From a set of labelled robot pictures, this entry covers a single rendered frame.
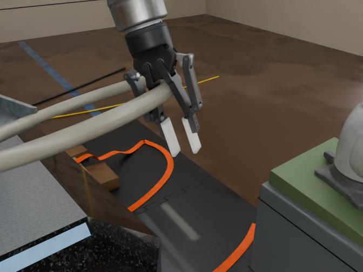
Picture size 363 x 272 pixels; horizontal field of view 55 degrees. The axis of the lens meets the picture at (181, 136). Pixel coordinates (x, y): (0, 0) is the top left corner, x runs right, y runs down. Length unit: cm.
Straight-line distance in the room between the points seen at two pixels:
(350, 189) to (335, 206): 7
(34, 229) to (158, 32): 66
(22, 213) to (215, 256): 116
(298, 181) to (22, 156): 83
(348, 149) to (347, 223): 20
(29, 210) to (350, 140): 91
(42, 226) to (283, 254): 75
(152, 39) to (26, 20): 584
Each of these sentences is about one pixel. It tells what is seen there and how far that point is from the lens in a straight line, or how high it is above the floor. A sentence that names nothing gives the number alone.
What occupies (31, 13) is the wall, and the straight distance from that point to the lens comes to 639.
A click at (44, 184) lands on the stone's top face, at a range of 119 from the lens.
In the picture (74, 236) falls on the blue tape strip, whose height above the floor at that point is 80.
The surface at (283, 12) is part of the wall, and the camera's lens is 642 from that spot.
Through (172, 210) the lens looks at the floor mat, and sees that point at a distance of 223.
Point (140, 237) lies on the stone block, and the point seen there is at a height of 65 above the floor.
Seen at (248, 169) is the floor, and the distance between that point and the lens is 264.
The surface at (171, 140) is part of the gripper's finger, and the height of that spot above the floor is 117.
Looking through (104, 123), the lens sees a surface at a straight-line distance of 52.
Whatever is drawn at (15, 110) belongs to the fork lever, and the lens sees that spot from 104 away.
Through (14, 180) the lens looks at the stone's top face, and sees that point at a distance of 125.
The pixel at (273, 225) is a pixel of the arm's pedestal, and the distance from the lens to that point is 122.
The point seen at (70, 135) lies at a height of 126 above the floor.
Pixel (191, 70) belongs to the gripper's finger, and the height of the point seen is 131.
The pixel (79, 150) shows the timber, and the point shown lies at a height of 9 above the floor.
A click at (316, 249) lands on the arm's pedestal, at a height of 71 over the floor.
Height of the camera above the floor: 151
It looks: 30 degrees down
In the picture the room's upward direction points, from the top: straight up
